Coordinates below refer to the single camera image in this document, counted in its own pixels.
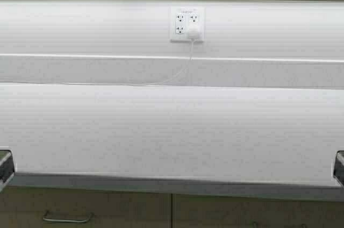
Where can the left robot base metal frame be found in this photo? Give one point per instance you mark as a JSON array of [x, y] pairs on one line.
[[7, 168]]

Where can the white plug adapter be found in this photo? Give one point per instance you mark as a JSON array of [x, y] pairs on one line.
[[193, 33]]

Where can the right robot base metal frame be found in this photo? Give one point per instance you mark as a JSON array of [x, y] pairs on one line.
[[338, 169]]

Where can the middle beige drawer front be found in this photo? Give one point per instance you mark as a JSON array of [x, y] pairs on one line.
[[207, 211]]

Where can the left drawer metal handle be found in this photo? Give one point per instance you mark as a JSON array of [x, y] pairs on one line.
[[68, 220]]

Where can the white wall outlet plate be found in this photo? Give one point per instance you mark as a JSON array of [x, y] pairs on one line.
[[183, 17]]

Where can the left beige drawer front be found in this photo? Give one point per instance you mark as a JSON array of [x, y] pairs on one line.
[[25, 207]]

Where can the beige drawer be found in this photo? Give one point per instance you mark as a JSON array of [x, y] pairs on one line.
[[207, 211], [25, 207]]

